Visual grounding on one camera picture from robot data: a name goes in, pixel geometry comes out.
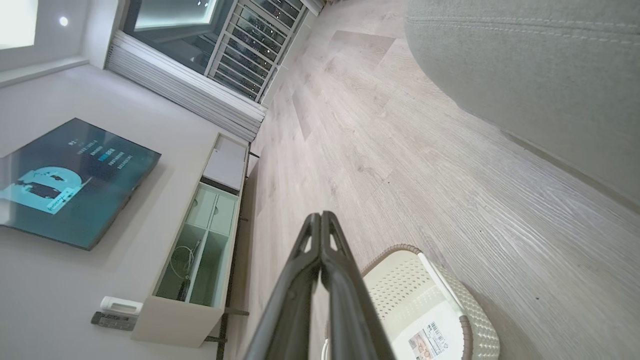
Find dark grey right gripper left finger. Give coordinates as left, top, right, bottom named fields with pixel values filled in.
left=244, top=212, right=322, bottom=360

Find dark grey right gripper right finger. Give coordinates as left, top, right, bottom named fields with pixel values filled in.
left=320, top=210, right=397, bottom=360

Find white woven laundry basket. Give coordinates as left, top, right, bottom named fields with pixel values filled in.
left=324, top=244, right=501, bottom=360

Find paper label on basket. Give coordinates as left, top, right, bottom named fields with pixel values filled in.
left=407, top=321, right=451, bottom=360

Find beige green TV cabinet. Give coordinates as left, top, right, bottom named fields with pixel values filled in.
left=131, top=132, right=250, bottom=349

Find light grey curtain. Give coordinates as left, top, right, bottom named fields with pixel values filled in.
left=105, top=30, right=267, bottom=143

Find white balcony railing window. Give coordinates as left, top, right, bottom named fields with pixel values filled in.
left=122, top=0, right=326, bottom=104

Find grey fabric sofa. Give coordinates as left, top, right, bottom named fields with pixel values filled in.
left=403, top=0, right=640, bottom=213

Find white cables in cabinet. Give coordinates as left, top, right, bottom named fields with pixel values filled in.
left=170, top=240, right=202, bottom=282

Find white wall handset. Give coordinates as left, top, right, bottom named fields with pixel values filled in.
left=99, top=296, right=144, bottom=317

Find grey wall intercom panel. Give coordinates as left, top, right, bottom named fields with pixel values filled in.
left=90, top=311, right=138, bottom=332

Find wall-mounted flat TV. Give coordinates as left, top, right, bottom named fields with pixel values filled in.
left=0, top=117, right=162, bottom=251

